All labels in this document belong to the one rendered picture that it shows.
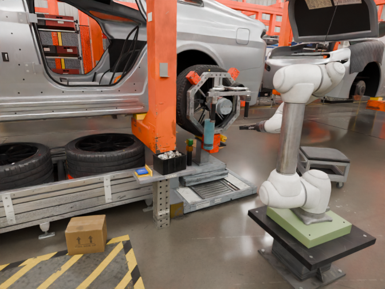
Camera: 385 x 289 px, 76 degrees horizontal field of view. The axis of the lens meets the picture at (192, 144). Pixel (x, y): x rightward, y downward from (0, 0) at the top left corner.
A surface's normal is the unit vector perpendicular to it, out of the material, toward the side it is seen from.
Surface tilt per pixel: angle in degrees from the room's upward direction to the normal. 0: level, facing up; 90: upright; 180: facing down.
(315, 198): 91
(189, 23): 90
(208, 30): 90
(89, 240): 90
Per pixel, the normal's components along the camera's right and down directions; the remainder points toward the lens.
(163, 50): 0.48, 0.29
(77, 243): 0.19, 0.31
